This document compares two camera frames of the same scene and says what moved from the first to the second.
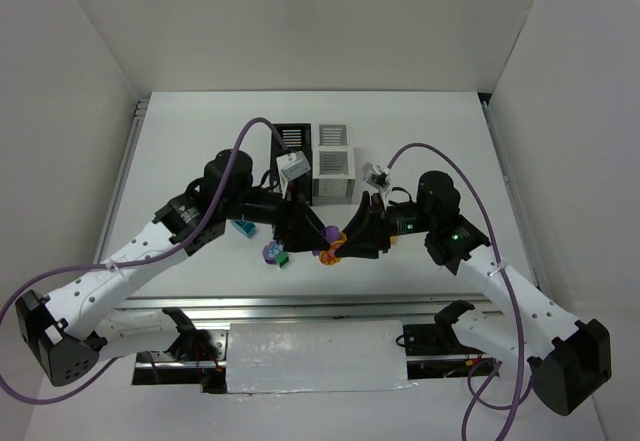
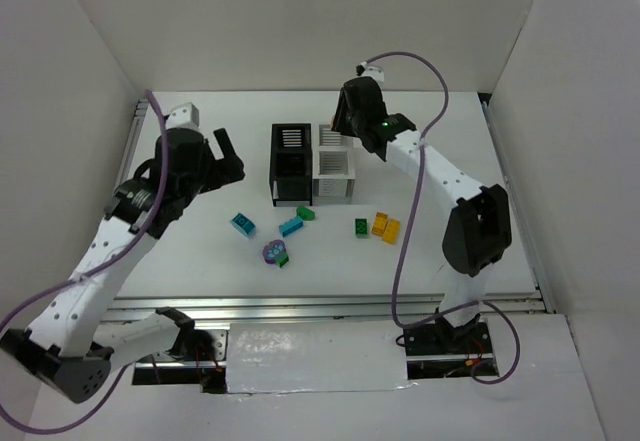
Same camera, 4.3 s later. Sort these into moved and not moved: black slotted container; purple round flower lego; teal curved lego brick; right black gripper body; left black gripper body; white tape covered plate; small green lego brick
Moved: left black gripper body; right black gripper body
Not moved: purple round flower lego; white tape covered plate; black slotted container; small green lego brick; teal curved lego brick
